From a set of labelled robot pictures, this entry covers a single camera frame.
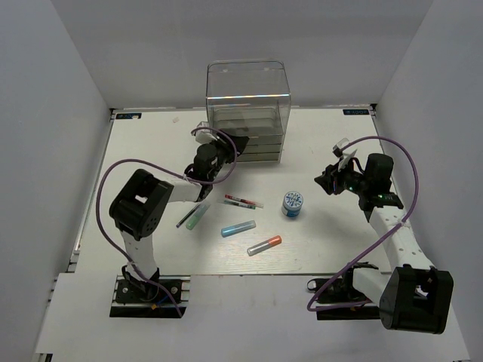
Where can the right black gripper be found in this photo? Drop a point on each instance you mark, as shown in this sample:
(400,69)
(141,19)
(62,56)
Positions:
(327,180)

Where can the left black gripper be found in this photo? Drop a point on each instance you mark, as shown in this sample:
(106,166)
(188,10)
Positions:
(240,142)

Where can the blue cleaning gel jar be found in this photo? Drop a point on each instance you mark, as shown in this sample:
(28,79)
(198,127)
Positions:
(292,204)

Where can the clear plastic drawer organizer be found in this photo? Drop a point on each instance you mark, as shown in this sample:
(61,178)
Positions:
(250,98)

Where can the orange highlighter marker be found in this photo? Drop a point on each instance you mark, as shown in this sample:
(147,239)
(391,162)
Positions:
(264,245)

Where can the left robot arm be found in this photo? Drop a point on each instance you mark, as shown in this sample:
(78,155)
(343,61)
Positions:
(137,209)

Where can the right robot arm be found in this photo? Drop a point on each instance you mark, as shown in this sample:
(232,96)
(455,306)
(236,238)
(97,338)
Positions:
(416,296)

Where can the red refill pen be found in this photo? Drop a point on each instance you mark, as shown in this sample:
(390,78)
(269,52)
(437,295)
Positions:
(243,201)

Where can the green refill pen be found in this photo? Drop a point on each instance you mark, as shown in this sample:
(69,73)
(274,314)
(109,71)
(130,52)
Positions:
(239,204)

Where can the right blue table label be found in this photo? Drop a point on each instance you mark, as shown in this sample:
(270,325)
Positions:
(356,112)

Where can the blue table label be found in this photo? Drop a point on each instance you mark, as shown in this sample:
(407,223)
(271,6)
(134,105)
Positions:
(128,116)
(356,112)

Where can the blue highlighter marker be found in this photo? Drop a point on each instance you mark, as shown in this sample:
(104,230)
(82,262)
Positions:
(238,228)

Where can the green highlighter marker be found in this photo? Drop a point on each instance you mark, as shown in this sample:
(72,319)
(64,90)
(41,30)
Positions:
(197,215)

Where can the dark blue pen refill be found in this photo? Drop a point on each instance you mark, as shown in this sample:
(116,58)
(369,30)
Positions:
(188,215)

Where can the left blue table label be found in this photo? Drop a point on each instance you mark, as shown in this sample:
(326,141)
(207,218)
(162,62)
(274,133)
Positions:
(128,116)

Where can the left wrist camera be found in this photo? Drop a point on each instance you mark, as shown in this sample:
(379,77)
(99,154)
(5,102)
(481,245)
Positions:
(202,134)

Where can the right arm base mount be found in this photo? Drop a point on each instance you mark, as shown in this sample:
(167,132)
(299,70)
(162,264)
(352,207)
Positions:
(349,304)

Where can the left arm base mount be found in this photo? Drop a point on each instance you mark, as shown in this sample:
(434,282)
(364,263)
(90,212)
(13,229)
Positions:
(129,302)

